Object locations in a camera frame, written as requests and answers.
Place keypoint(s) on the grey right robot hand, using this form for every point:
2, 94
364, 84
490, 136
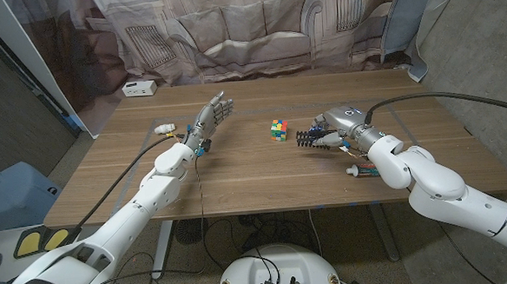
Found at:
348, 119

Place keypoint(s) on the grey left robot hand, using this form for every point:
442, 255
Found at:
206, 120

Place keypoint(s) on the black claw hair clip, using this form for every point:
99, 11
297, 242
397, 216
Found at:
307, 138

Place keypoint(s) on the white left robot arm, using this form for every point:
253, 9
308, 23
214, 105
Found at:
144, 208

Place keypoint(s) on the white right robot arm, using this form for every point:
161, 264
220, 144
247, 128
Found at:
442, 184

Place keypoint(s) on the small white roll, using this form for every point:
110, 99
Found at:
164, 128

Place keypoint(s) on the red green tube, white cap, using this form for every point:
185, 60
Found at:
363, 170

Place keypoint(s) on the multicoloured puzzle cube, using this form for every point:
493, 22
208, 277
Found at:
279, 130

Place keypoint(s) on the white power strip box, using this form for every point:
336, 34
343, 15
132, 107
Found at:
139, 89

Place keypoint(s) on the printed sofa room backdrop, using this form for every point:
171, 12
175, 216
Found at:
247, 29

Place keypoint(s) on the black round floor fan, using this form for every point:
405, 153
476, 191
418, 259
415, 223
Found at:
191, 230

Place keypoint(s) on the grey table leg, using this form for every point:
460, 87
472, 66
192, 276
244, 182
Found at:
384, 235

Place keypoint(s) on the white table leg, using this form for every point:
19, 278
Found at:
162, 251

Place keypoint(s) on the white round robot torso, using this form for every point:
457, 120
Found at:
282, 266

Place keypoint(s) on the blue plastic bin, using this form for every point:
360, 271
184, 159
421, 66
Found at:
13, 198

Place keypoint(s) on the white board with yellow pads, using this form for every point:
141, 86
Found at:
28, 243

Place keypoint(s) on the white partition post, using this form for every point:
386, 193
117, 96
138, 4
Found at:
27, 54

